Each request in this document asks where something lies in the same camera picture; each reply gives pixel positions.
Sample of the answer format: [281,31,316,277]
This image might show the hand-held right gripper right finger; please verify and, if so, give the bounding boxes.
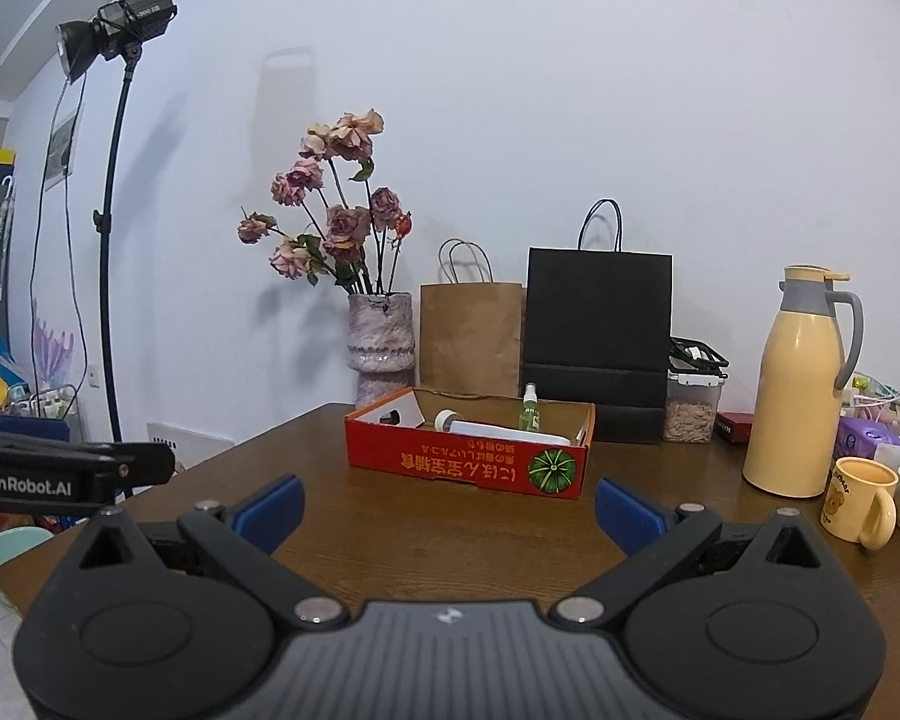
[553,476,826,627]

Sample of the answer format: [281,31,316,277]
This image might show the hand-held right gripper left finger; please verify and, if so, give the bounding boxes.
[75,474,350,631]

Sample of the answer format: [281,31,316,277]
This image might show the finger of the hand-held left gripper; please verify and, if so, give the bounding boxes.
[0,429,177,520]
[0,409,70,440]

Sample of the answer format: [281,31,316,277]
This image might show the clear cotton swab box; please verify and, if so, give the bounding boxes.
[450,422,572,445]

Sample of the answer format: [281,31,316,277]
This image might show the red cardboard box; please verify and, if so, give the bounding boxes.
[343,386,597,500]

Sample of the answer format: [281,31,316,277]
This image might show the group of small bottles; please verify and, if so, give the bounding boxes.
[7,382,80,421]

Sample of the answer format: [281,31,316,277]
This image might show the clear container of seeds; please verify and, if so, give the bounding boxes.
[664,367,725,443]

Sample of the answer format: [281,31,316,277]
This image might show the teal basin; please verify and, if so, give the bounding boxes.
[0,526,55,608]

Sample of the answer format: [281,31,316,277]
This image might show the small dark red box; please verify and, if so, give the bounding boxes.
[716,411,755,445]

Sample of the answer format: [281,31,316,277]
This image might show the black container lids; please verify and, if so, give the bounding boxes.
[669,336,730,377]

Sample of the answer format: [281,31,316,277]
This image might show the yellow thermos jug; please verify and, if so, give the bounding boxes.
[742,265,865,498]

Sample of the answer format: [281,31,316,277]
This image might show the pink knitted vase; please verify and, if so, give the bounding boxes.
[347,291,415,410]

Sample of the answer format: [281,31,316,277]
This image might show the black paper bag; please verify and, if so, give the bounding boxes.
[523,199,674,445]

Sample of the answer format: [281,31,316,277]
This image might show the yellow mug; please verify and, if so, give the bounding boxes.
[821,457,900,550]

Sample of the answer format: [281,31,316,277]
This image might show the brown paper bag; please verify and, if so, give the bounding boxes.
[418,238,526,398]

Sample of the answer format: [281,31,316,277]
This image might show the dried pink roses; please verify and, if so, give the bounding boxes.
[238,108,415,297]

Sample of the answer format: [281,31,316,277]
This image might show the purple coral wall sticker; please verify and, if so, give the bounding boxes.
[31,298,76,391]

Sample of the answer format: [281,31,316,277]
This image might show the black light cable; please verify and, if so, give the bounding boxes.
[58,75,92,421]

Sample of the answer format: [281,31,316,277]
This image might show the wall poster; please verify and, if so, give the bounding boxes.
[43,101,83,192]

